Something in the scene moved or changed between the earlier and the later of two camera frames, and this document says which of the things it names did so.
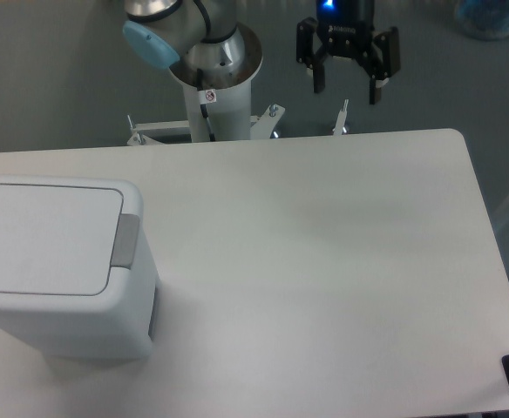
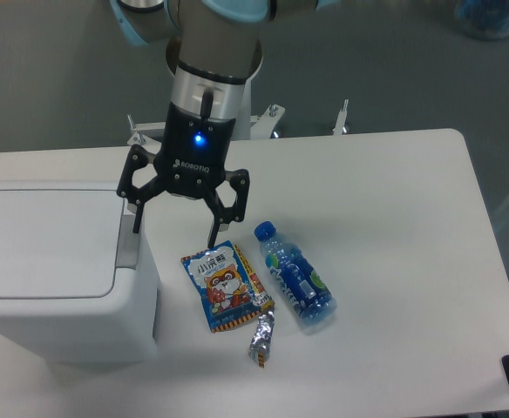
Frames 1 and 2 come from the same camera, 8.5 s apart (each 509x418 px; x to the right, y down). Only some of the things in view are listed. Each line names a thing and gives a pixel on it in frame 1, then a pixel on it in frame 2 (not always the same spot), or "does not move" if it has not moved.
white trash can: [66, 263] does not move
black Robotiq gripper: [345, 28] -> [191, 161]
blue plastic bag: [492, 19] does not move
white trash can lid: [45, 239] does not move
